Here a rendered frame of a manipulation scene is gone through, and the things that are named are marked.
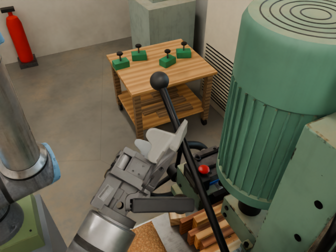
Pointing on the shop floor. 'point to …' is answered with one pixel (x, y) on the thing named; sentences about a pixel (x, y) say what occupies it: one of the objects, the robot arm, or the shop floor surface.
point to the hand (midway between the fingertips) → (177, 128)
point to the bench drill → (161, 21)
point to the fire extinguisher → (19, 39)
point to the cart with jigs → (177, 99)
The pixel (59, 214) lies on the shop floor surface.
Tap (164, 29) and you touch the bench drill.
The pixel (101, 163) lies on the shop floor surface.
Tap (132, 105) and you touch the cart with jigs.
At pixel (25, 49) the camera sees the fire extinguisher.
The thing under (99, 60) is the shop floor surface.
